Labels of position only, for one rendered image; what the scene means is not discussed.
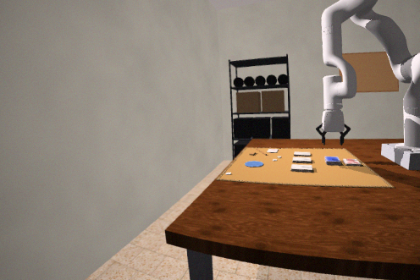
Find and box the blue round disc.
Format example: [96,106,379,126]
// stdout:
[245,161,263,167]

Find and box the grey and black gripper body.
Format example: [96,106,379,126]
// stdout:
[322,110,345,132]

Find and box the white playing card with red pips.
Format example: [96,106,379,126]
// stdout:
[343,158,361,165]

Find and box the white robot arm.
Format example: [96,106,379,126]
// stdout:
[322,0,420,151]

